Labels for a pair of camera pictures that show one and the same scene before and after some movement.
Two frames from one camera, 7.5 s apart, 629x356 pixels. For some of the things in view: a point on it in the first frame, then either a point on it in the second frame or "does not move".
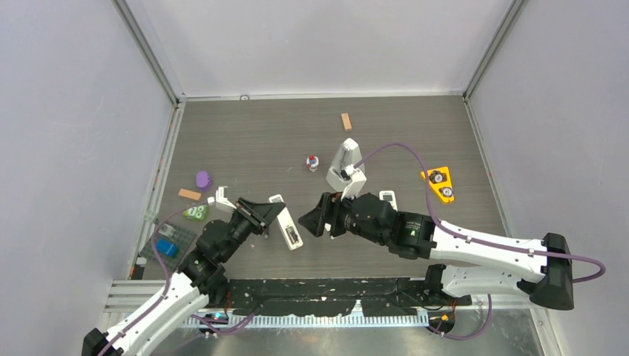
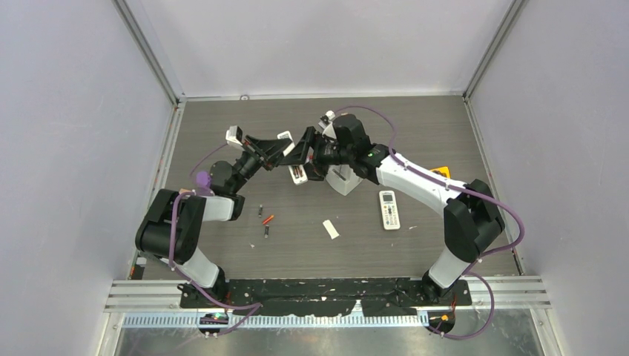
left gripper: x=258 y=214 -> x=269 y=151
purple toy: x=203 y=180 does not move
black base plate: x=328 y=297 does not move
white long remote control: x=287 y=225 -> x=298 y=172
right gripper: x=328 y=211 -> x=316 y=170
